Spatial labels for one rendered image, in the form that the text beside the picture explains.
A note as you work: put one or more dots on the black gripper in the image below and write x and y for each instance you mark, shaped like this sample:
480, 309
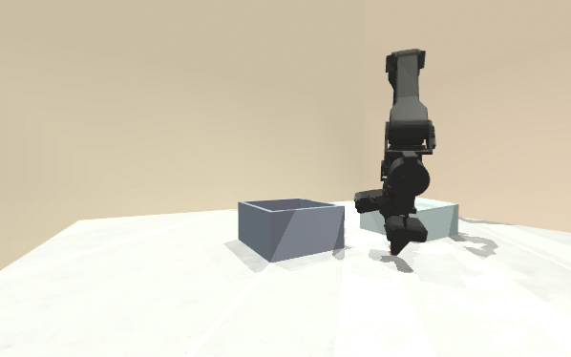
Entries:
400, 228

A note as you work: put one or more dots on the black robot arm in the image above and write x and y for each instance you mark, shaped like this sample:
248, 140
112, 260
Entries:
408, 127

